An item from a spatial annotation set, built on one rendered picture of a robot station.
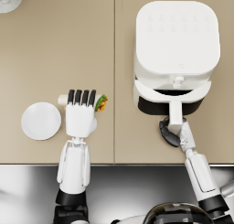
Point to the chicken roll wrap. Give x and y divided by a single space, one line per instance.
102 102

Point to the pale air fryer body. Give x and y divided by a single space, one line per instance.
177 41

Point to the white round plate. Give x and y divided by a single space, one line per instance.
41 121

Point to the dark round robot body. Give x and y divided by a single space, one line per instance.
176 215

